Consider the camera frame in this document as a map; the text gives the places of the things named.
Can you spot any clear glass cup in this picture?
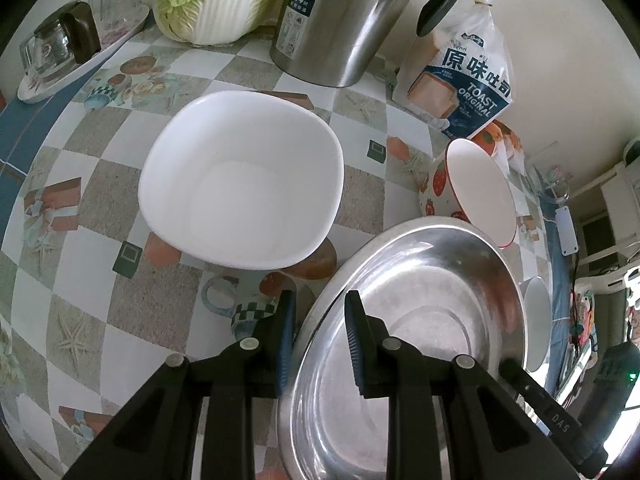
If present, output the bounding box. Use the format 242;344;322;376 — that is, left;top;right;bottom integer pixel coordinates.
89;0;143;43

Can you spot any red rimmed strawberry bowl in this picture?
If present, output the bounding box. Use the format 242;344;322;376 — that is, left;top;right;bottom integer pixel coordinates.
418;137;518;250

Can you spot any white square bowl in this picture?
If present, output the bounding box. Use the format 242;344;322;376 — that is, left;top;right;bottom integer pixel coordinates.
139;91;345;271

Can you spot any stainless steel thermos kettle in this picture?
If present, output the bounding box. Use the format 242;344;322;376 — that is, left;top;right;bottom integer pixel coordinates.
270;0;476;88

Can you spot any napa cabbage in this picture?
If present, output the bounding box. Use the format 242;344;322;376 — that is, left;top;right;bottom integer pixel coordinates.
152;0;293;46

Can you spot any white shelf unit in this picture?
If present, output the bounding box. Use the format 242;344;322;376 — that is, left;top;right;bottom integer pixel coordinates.
575;140;640;286

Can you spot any small white round bowl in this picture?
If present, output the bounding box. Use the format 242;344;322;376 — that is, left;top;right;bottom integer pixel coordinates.
520;276;552;372

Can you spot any checkered patterned tablecloth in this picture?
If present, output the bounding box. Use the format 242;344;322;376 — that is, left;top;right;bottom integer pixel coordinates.
0;25;576;480

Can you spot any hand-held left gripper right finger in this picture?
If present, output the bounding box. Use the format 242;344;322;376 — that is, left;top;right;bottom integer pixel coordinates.
345;290;576;480

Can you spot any orange fruit print packet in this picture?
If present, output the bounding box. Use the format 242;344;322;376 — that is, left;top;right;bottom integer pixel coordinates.
502;127;526;176
471;121;507;158

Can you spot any bagged toast bread loaf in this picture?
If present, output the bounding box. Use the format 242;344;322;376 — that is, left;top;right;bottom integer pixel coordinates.
391;0;528;140

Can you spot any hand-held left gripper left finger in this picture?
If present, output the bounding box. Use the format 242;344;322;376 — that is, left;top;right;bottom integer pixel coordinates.
62;290;297;480

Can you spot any stainless steel basin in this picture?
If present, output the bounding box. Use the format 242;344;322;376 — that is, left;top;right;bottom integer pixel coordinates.
277;216;528;480

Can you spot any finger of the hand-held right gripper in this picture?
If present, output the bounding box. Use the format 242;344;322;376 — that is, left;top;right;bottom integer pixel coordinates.
499;357;609;479

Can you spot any clear glass jug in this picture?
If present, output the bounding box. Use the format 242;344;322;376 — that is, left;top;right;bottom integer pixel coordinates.
530;160;573;206

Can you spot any white oval tray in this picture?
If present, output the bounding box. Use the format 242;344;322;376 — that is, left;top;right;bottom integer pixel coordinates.
17;7;151;106

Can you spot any glass pot with dark handle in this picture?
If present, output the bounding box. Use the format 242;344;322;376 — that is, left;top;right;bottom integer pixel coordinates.
20;2;102;81

